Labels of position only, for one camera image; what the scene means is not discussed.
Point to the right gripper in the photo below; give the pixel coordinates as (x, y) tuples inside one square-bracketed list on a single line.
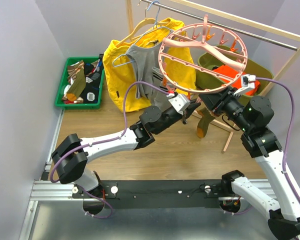
[(215, 101)]

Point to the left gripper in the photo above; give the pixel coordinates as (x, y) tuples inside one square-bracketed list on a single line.
[(183, 117)]

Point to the olive striped sock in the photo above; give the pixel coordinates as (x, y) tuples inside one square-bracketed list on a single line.
[(77, 81), (206, 118)]

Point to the pink round clip hanger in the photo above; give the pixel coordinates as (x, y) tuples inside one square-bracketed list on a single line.
[(237, 61)]

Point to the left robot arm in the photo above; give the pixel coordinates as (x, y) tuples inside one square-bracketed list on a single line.
[(73, 154)]

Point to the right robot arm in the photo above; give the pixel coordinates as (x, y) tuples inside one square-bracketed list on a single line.
[(282, 212)]

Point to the wooden clothes hanger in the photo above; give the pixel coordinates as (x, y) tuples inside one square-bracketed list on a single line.
[(156, 25)]

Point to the olive green plastic bin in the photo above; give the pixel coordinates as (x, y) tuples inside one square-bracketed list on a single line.
[(207, 81)]

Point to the orange cloth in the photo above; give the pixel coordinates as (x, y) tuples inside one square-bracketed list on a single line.
[(230, 72)]

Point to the grey striped sock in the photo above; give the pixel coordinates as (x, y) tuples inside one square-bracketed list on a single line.
[(158, 98)]

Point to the grey tank top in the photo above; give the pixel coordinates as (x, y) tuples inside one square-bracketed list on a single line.
[(143, 61)]

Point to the yellow shorts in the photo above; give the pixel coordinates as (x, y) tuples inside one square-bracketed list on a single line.
[(119, 73)]

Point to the black patterned sock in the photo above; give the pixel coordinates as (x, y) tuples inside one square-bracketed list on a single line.
[(93, 76)]

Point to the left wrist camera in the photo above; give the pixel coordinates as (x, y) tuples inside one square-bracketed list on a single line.
[(179, 102)]

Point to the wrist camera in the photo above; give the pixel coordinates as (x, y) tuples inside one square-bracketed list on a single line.
[(247, 84), (179, 102)]

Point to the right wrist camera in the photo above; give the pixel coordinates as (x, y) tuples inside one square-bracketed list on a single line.
[(247, 84)]

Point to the metal hanging rail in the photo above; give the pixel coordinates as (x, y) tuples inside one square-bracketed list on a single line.
[(236, 30)]

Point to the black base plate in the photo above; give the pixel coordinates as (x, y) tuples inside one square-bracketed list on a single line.
[(154, 194)]

